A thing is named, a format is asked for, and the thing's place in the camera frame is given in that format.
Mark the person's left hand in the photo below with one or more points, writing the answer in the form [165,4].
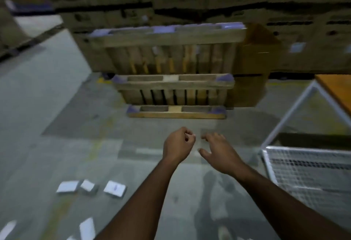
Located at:
[177,146]

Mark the person's right hand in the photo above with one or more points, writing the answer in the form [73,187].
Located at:
[223,156]

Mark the person's left fingers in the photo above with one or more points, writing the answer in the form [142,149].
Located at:
[188,134]

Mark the person's right thumb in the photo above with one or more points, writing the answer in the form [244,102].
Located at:
[205,154]

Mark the person's left forearm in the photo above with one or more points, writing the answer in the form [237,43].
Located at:
[142,206]

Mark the person's right forearm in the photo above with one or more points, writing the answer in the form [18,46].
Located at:
[279,209]

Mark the flat wooden pallet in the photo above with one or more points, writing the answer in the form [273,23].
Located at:
[175,114]

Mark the medium wooden pallet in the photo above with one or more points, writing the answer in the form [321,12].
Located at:
[175,84]

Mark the white paper sheet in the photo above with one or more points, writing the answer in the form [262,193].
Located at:
[88,186]
[87,229]
[68,186]
[115,188]
[7,229]

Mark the brown cardboard box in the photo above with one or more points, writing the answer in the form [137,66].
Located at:
[255,64]

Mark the large wooden pallet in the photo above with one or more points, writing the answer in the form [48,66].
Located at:
[170,39]

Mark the orange top white frame table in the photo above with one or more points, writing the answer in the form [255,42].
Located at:
[336,87]

